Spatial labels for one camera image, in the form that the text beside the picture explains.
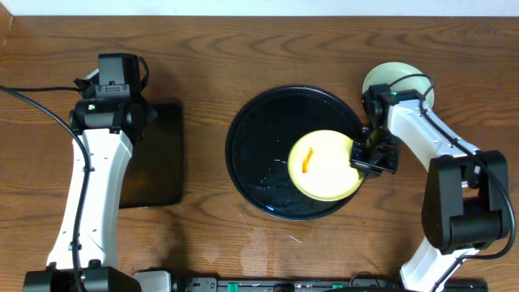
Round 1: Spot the yellow plate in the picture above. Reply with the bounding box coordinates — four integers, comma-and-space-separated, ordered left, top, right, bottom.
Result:
287, 130, 364, 202

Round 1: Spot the black rectangular tray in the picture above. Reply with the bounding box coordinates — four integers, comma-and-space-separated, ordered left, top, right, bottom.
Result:
119, 103, 184, 208

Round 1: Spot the round black serving tray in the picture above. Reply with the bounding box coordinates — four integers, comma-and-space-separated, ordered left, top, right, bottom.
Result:
225, 85, 362, 221

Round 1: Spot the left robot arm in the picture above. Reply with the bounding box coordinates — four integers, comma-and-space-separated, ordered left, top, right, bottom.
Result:
23, 53, 157, 291

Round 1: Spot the pale blue plate back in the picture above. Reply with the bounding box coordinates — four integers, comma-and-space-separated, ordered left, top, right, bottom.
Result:
362, 62, 431, 94

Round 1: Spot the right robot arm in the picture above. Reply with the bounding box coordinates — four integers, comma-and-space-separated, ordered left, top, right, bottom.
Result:
350, 84, 517, 291

